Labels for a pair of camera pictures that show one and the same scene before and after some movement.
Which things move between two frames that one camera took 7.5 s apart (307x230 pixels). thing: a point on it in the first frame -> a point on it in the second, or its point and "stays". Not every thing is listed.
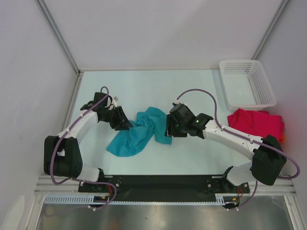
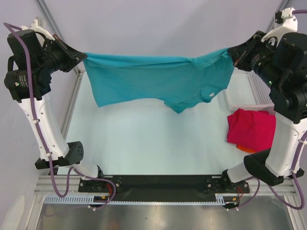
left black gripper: [122, 122] -> [72, 56]
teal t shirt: [149, 122] -> [178, 82]
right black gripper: [170, 130] -> [239, 52]
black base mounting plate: [164, 187] stays
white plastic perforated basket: [246, 85] stays
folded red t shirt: [260, 123] stays
